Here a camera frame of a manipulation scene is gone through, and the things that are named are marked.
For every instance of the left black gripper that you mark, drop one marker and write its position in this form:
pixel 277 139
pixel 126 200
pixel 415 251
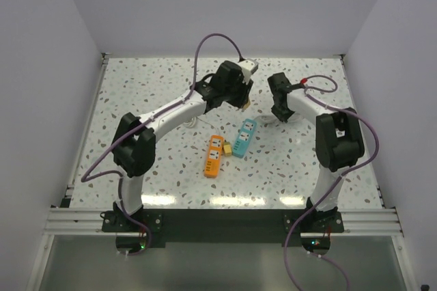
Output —
pixel 245 87

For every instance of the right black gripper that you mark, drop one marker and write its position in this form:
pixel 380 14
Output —
pixel 278 115

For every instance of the blue power strip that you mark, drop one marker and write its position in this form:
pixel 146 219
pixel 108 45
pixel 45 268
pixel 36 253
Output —
pixel 244 138

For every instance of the yellow plug adapter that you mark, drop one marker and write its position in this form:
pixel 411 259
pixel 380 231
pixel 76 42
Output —
pixel 246 105

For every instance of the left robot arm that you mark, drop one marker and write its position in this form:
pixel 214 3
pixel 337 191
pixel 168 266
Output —
pixel 136 137

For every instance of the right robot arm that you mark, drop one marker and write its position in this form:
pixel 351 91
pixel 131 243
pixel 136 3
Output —
pixel 338 139

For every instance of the yellow plug on table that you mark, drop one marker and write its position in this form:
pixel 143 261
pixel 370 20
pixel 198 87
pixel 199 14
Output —
pixel 227 148

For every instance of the orange power strip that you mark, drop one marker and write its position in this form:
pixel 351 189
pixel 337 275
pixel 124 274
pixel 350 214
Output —
pixel 213 157

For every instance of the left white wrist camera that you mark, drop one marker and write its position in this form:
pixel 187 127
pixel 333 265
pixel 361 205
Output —
pixel 249 67

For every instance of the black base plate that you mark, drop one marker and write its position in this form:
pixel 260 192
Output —
pixel 155 228

